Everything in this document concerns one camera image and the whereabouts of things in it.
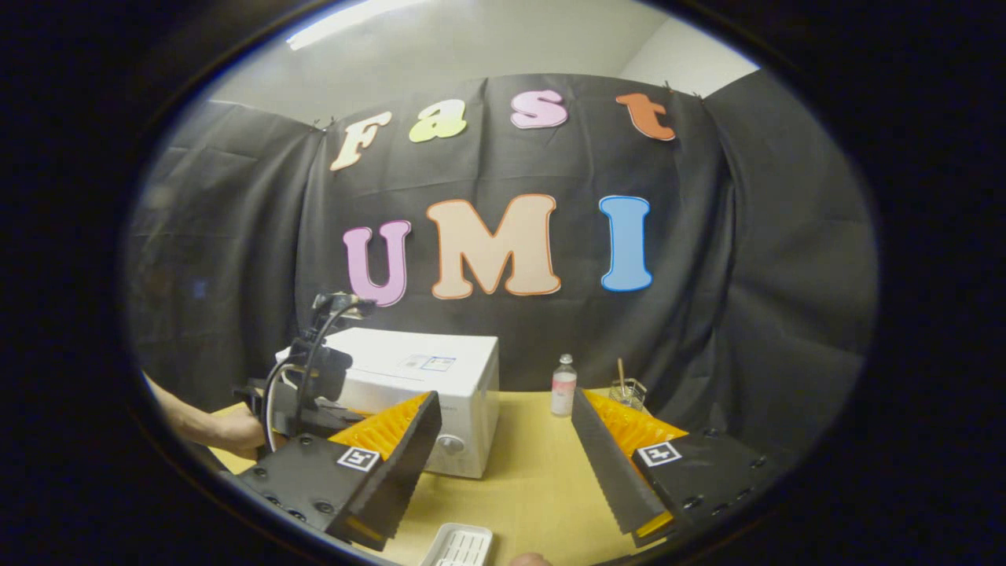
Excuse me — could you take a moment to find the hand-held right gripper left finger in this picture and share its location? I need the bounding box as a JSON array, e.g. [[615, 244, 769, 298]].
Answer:
[[224, 391, 443, 553]]

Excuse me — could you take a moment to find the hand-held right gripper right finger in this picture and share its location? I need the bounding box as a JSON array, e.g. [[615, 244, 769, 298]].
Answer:
[[569, 387, 788, 549]]

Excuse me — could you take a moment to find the white microwave oven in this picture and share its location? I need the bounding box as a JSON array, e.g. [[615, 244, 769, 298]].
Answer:
[[314, 327, 501, 480]]

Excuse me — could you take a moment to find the glass jar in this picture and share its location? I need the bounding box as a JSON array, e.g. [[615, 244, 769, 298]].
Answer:
[[609, 379, 648, 413]]

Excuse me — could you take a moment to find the white plastic tray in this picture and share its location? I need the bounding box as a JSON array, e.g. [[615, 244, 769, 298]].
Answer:
[[419, 523, 494, 566]]

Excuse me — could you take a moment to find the small clear bottle pink label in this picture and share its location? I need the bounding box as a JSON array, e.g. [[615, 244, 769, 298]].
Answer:
[[550, 354, 578, 417]]

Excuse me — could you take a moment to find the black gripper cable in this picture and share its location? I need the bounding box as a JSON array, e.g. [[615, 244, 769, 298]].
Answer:
[[263, 295, 370, 455]]

